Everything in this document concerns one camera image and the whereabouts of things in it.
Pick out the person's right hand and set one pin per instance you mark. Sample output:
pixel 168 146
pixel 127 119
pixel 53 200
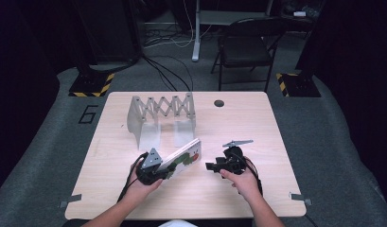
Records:
pixel 243 183

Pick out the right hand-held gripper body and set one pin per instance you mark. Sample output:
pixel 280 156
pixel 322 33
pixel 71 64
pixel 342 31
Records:
pixel 233 160

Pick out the white-legged desk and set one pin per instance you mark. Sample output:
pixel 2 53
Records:
pixel 197 31

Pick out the person's white clothing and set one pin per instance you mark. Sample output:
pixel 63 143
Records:
pixel 177 223

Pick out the person's left hand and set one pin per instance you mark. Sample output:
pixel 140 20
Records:
pixel 140 187

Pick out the white expandable book rack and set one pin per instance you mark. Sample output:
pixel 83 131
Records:
pixel 144 126

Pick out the grey table bracket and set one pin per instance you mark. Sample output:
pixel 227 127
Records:
pixel 71 199
pixel 300 198

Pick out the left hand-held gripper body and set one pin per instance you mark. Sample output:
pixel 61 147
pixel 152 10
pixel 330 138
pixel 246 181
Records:
pixel 151 162

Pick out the black folding chair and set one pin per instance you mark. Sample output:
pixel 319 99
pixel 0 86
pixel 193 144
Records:
pixel 244 50

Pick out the white caterpillar picture book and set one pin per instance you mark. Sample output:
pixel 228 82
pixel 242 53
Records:
pixel 184 154

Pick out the striped black stand base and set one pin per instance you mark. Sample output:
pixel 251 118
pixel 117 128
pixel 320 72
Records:
pixel 300 85
pixel 91 84

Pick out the black equipment column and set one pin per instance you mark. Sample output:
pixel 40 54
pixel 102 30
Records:
pixel 109 31

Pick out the black table grommet hole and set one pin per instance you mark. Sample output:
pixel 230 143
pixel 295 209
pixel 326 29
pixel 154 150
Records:
pixel 219 103

